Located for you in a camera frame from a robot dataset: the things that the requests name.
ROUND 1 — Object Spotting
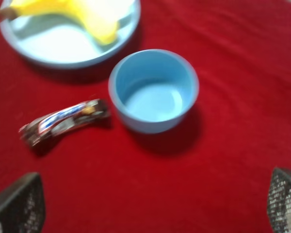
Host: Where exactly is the red velvet tablecloth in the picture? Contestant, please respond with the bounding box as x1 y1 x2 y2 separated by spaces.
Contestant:
0 0 291 233

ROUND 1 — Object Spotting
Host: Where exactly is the chocolate bar in wrapper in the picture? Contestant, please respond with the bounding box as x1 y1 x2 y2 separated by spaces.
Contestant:
18 99 111 156

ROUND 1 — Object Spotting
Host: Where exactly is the large blue plate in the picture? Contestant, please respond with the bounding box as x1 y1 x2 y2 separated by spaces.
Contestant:
0 0 141 69

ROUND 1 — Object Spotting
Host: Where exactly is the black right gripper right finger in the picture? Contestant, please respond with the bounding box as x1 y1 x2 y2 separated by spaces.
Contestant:
267 167 291 233

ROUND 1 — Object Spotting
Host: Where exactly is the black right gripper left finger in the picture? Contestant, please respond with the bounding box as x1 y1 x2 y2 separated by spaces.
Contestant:
0 172 46 233

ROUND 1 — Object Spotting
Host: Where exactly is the small blue bowl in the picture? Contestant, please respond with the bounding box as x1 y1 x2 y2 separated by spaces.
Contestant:
108 49 199 134

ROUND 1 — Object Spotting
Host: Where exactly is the yellow plush banana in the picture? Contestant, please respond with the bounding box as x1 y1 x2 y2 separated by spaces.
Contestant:
0 0 119 46

